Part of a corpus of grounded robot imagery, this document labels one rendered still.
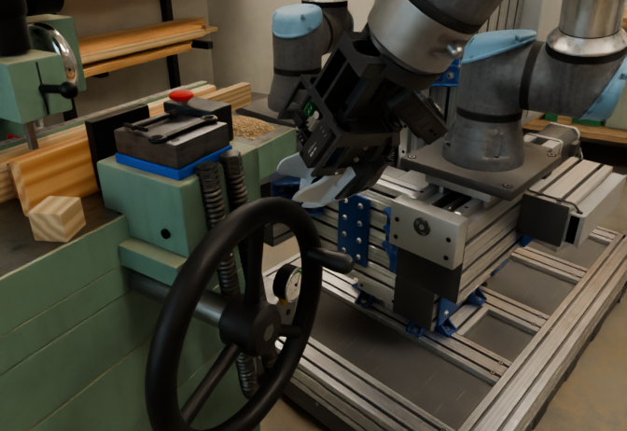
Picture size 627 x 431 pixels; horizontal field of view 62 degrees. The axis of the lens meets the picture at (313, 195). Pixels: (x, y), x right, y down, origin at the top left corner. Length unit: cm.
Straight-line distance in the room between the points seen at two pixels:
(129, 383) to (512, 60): 76
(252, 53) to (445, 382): 358
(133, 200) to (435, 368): 100
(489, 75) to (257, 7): 360
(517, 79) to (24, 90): 72
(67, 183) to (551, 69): 72
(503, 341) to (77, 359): 115
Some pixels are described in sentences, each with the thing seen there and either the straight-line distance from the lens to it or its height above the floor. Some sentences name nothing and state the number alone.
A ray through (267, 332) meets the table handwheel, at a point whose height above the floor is 81.
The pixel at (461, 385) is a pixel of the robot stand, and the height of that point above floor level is 21.
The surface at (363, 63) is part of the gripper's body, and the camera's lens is 39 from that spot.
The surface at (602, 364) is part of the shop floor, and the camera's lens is 193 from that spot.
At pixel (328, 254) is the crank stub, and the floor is 86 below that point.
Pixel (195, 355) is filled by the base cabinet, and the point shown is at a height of 62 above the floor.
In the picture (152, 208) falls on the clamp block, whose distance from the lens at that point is 61.
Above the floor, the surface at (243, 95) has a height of 92.
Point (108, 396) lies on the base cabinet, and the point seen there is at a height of 67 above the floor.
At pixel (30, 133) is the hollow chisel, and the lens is 75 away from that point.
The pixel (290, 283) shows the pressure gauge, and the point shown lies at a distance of 89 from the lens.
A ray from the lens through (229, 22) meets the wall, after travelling 463.
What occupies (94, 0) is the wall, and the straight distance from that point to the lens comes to 391.
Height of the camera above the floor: 119
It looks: 26 degrees down
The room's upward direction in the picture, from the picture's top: straight up
